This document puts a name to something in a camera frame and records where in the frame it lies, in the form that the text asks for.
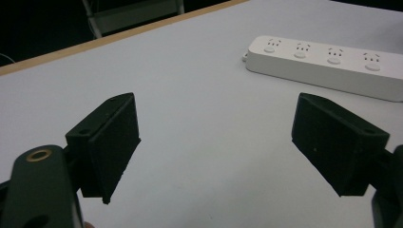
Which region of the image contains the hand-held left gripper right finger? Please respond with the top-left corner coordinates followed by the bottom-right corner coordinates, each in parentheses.
top-left (291, 92), bottom-right (391, 198)

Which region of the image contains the grey metal stand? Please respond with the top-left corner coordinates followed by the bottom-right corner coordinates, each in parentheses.
top-left (81, 0), bottom-right (185, 40)

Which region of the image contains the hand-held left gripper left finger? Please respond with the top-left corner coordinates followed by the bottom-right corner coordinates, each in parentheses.
top-left (65, 91), bottom-right (143, 205)

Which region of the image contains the white power strip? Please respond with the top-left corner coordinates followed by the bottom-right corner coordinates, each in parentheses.
top-left (241, 34), bottom-right (403, 104)

